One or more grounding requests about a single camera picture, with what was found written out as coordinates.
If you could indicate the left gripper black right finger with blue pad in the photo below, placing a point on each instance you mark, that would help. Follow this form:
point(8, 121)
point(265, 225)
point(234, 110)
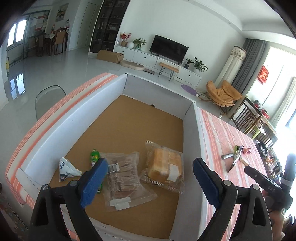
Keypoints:
point(252, 223)

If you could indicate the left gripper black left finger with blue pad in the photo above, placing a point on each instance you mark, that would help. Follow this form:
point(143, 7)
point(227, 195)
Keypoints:
point(47, 222)

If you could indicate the black snack bag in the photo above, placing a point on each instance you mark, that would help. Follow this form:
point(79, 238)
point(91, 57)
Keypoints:
point(235, 158)

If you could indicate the brown wafer snack pack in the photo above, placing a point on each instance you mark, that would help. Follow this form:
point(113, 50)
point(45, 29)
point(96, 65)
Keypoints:
point(227, 156)

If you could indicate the green cucumber-shaped snack pack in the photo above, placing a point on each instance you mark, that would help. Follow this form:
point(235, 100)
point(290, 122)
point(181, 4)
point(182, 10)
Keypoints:
point(94, 157)

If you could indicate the bagged bread loaf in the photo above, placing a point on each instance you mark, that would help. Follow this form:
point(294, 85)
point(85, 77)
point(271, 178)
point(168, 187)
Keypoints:
point(164, 167)

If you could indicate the person's right hand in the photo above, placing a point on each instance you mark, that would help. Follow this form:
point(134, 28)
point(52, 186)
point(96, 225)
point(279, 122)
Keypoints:
point(277, 220)

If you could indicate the cluttered wooden side table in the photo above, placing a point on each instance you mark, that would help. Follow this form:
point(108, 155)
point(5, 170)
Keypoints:
point(266, 132)

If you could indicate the red snack packet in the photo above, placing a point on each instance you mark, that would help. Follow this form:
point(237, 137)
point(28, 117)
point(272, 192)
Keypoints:
point(246, 150)

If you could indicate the white blue snack packet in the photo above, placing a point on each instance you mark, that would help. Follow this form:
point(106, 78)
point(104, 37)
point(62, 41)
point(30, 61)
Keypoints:
point(67, 170)

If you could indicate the orange striped tablecloth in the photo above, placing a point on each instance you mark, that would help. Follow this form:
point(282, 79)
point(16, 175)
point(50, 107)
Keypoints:
point(117, 114)

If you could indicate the clear bag brown biscuits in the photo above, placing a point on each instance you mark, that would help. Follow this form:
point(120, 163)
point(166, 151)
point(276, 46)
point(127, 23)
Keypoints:
point(122, 188)

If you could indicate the dark wooden chair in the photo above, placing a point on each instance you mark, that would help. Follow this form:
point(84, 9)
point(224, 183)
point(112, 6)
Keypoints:
point(246, 116)

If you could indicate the orange lounge chair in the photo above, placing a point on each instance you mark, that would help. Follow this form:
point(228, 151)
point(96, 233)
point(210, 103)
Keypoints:
point(224, 96)

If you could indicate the white standing air conditioner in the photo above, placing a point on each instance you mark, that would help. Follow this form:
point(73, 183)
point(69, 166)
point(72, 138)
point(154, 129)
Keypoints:
point(232, 66)

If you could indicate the purple round floor mat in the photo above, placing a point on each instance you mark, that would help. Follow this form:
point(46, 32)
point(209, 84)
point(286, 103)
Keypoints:
point(190, 90)

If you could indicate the grey curtain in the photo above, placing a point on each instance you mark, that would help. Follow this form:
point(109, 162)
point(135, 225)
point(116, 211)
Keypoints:
point(254, 50)

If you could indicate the white tv cabinet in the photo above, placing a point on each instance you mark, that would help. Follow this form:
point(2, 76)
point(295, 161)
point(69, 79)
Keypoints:
point(151, 62)

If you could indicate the large potted green plant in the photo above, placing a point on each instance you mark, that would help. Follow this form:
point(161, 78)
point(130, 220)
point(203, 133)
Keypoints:
point(199, 66)

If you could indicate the small potted plant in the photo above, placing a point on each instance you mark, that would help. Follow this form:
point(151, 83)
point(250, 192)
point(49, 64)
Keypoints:
point(187, 63)

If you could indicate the small wooden bench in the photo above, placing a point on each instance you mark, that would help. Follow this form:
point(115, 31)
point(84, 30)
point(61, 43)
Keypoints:
point(172, 69)

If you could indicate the brown cardboard box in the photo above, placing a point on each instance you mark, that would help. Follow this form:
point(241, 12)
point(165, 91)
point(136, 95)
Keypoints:
point(109, 56)

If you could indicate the beige oval floor mat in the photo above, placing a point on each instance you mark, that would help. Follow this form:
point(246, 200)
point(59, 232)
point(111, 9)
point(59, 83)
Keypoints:
point(132, 65)

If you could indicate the black flat television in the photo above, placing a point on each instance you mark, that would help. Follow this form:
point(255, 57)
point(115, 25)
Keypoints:
point(168, 48)

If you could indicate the wooden dining chair far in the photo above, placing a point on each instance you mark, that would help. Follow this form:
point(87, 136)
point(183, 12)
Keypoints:
point(58, 42)

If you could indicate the red flower vase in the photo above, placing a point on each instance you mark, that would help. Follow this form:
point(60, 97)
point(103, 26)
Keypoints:
point(124, 38)

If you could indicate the black display cabinet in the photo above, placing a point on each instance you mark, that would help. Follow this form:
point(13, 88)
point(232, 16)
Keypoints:
point(107, 25)

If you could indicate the red wall hanging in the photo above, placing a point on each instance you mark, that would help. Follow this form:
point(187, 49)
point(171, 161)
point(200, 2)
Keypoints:
point(263, 75)

